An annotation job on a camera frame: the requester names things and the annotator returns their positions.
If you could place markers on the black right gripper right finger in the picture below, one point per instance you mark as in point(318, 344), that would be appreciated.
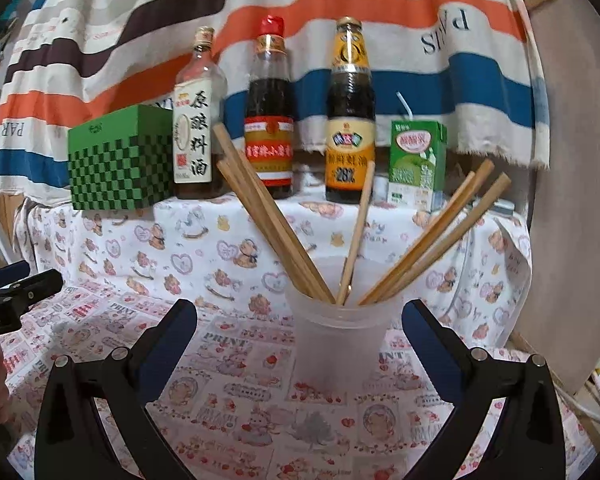
point(528, 440)

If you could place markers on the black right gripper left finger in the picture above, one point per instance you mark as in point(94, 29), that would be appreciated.
point(71, 441)

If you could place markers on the translucent white plastic cup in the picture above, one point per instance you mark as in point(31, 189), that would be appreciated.
point(337, 348)

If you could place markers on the green checkered box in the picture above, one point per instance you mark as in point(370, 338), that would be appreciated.
point(122, 160)

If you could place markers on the green milk carton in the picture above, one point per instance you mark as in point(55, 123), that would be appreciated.
point(417, 156)

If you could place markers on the clear cooking wine bottle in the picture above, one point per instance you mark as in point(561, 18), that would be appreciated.
point(198, 98)

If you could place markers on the yellow label oyster sauce bottle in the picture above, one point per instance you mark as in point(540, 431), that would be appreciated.
point(351, 115)

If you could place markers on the red label sauce bottle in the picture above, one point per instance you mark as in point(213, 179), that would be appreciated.
point(269, 111)

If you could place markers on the striped fabric backdrop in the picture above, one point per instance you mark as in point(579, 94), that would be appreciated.
point(471, 64)

